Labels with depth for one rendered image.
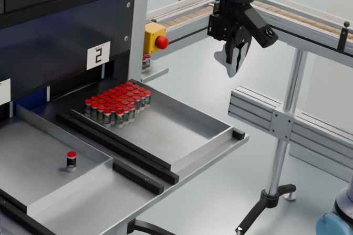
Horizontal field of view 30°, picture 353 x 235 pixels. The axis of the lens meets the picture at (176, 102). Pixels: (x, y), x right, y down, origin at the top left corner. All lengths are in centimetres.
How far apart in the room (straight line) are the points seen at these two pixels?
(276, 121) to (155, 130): 99
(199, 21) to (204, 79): 168
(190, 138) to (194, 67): 242
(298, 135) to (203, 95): 129
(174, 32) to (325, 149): 77
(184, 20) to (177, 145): 73
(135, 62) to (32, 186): 58
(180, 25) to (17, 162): 90
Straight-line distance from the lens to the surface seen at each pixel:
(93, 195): 149
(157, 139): 170
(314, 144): 260
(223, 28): 154
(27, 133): 170
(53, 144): 165
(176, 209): 290
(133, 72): 194
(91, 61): 177
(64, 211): 145
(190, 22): 230
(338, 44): 238
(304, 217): 301
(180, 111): 183
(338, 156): 257
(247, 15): 150
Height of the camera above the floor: 179
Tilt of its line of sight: 29 degrees down
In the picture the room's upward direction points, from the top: 7 degrees clockwise
